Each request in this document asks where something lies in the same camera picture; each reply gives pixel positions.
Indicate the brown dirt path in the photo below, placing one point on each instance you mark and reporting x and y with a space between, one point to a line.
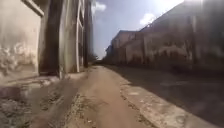
100 100

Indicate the long weathered building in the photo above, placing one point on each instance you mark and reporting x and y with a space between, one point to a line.
173 40

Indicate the grey road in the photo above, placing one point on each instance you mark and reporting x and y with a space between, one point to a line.
190 90

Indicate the rough concrete ledge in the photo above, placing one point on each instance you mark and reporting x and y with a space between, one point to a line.
26 100

